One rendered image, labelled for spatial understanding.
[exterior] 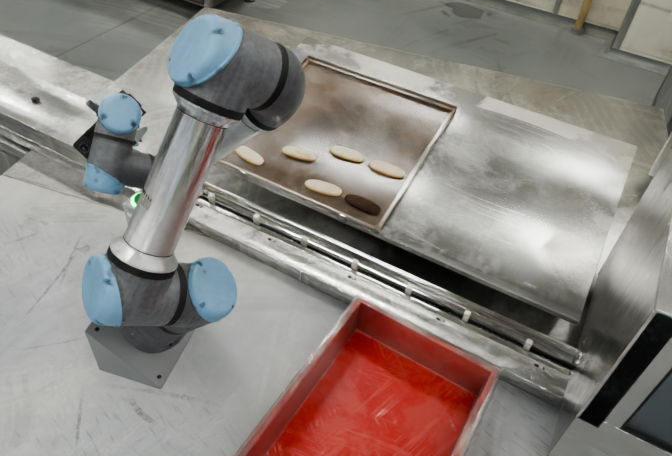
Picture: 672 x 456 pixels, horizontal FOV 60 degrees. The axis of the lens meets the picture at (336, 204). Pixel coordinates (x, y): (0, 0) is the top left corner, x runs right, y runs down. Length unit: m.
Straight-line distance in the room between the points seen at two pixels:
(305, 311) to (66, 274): 0.56
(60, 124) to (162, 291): 0.85
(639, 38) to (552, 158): 2.98
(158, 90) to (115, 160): 0.87
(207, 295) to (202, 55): 0.42
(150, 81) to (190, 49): 1.19
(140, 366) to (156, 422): 0.11
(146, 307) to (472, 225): 0.81
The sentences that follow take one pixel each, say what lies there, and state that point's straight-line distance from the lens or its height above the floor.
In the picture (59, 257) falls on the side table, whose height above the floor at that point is 0.82.
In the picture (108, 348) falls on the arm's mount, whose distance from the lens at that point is 1.21.
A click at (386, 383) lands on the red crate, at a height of 0.82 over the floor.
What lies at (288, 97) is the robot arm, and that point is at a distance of 0.95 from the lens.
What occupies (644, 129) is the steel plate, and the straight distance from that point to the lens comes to 2.22.
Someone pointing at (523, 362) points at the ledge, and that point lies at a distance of 1.31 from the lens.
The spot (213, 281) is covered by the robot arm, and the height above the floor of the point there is 1.06.
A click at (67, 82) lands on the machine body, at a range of 2.15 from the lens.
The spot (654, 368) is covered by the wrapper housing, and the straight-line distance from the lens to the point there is 0.96.
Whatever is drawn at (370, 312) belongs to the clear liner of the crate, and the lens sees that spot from 1.23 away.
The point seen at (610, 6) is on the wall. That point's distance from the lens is 4.85.
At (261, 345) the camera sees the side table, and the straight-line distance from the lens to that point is 1.28.
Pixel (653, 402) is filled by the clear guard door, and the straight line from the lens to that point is 1.02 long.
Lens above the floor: 1.89
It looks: 43 degrees down
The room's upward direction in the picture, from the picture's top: 6 degrees clockwise
